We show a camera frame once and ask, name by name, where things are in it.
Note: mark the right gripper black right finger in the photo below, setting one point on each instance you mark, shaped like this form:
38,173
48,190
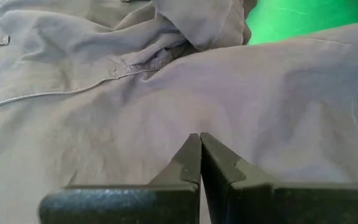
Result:
275,205

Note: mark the dark grey garment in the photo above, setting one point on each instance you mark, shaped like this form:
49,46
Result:
135,93

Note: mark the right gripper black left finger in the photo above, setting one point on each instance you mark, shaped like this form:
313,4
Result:
120,205

